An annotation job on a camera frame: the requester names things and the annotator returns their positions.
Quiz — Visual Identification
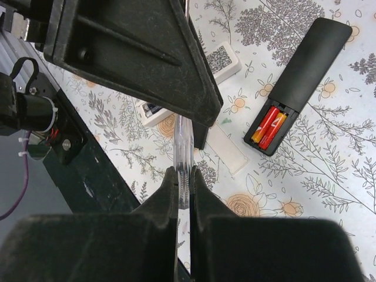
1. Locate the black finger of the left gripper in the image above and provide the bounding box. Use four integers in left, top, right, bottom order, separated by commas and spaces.
43, 0, 224, 127

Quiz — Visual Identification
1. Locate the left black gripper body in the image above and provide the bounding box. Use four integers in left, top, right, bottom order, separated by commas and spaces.
1, 1, 65, 62

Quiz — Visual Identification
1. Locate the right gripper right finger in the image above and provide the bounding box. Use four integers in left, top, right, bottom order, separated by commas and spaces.
190, 168, 362, 281

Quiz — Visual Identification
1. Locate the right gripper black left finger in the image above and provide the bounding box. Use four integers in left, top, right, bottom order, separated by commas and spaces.
1, 167, 178, 281

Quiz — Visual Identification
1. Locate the white remote control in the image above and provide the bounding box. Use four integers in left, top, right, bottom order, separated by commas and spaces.
135, 41, 242, 127

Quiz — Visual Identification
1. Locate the small screwdriver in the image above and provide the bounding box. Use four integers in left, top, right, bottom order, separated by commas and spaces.
173, 0, 195, 210

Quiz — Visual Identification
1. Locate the white battery cover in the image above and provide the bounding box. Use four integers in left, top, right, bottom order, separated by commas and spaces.
206, 125, 249, 176

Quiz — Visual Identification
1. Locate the black remote control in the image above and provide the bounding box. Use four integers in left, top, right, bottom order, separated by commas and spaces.
243, 18, 353, 156

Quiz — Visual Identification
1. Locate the black battery cover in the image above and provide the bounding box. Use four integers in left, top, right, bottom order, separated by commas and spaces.
192, 122, 209, 150

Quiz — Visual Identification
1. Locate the lower dark AAA battery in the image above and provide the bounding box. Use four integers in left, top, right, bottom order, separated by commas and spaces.
143, 103, 162, 118

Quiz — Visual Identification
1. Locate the red AAA battery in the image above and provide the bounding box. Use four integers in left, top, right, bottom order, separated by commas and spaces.
251, 106, 280, 143

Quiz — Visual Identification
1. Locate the floral table mat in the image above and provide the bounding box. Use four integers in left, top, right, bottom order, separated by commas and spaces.
47, 1, 375, 281

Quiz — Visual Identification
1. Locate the orange yellow AAA battery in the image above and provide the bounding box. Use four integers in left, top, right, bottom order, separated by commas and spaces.
258, 112, 287, 150

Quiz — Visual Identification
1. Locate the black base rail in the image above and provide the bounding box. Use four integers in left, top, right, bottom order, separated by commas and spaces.
29, 88, 194, 282

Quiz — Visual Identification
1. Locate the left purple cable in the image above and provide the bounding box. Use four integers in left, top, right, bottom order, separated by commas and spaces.
0, 132, 31, 221

